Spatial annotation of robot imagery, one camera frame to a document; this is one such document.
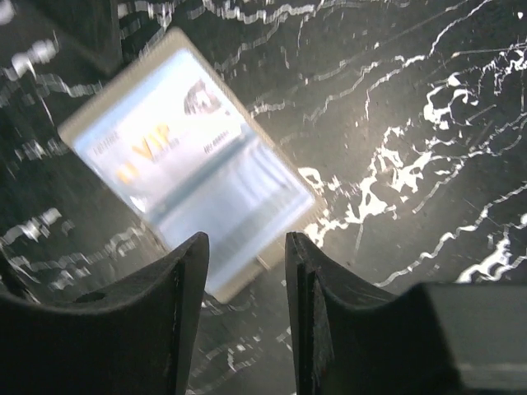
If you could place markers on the grey card holder wallet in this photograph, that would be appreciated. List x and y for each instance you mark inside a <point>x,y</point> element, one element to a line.
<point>245,199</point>

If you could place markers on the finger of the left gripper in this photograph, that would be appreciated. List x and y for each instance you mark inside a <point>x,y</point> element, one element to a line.
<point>35,32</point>

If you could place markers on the white VIP card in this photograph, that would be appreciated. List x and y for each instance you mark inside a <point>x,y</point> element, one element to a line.
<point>155,138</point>

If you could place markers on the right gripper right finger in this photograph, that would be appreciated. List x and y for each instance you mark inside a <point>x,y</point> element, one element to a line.
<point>351,337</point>

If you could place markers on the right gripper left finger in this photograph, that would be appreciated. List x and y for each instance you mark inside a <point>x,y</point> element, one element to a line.
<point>135,336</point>

